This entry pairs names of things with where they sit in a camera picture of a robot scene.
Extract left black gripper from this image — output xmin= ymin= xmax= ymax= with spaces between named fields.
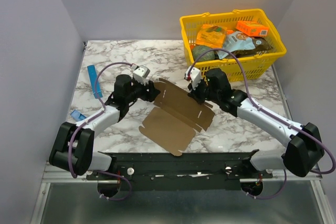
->
xmin=126 ymin=77 xmax=161 ymax=104

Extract brown cardboard box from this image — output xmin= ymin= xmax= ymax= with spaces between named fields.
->
xmin=139 ymin=78 xmax=215 ymax=156

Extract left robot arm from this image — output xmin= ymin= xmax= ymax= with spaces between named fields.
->
xmin=49 ymin=74 xmax=160 ymax=179

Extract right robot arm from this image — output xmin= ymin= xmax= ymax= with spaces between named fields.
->
xmin=185 ymin=67 xmax=324 ymax=178

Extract orange carton box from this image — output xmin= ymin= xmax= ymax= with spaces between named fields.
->
xmin=236 ymin=20 xmax=269 ymax=37

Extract green round melon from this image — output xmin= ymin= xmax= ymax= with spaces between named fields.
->
xmin=191 ymin=45 xmax=215 ymax=62

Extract long blue bar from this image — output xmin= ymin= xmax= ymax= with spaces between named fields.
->
xmin=87 ymin=65 xmax=102 ymax=99

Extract orange snack pouch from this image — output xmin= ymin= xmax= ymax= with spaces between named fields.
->
xmin=196 ymin=24 xmax=227 ymax=48

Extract light blue snack bag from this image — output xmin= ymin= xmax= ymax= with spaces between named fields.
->
xmin=222 ymin=31 xmax=256 ymax=58

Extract small blue block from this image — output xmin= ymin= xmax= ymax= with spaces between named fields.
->
xmin=70 ymin=110 xmax=86 ymax=122

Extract yellow plastic basket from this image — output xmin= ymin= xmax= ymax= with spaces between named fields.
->
xmin=179 ymin=8 xmax=287 ymax=83

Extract dark brown snack bag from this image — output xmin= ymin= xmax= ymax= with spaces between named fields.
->
xmin=230 ymin=37 xmax=273 ymax=58

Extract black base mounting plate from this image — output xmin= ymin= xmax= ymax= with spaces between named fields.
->
xmin=54 ymin=150 xmax=307 ymax=192

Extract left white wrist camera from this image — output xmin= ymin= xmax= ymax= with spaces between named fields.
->
xmin=131 ymin=64 xmax=150 ymax=86

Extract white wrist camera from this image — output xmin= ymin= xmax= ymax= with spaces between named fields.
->
xmin=131 ymin=64 xmax=150 ymax=86
xmin=184 ymin=66 xmax=202 ymax=90

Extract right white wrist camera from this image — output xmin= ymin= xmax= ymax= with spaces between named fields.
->
xmin=184 ymin=66 xmax=202 ymax=90

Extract aluminium frame rail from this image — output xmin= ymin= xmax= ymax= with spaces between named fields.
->
xmin=31 ymin=159 xmax=90 ymax=224

